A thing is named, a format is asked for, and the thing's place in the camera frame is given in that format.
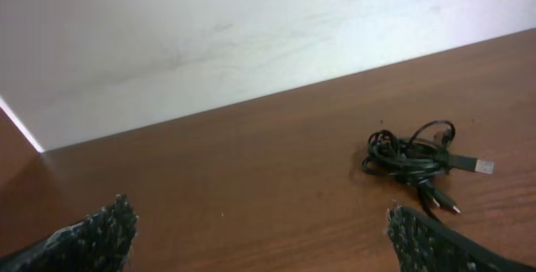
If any black USB cable bundle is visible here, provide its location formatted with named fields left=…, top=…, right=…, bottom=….
left=360, top=120, right=497, bottom=218

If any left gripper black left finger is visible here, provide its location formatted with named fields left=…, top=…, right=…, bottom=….
left=1, top=194, right=138, bottom=272

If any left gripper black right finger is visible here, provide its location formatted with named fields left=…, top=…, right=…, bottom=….
left=386, top=205, right=535, bottom=272

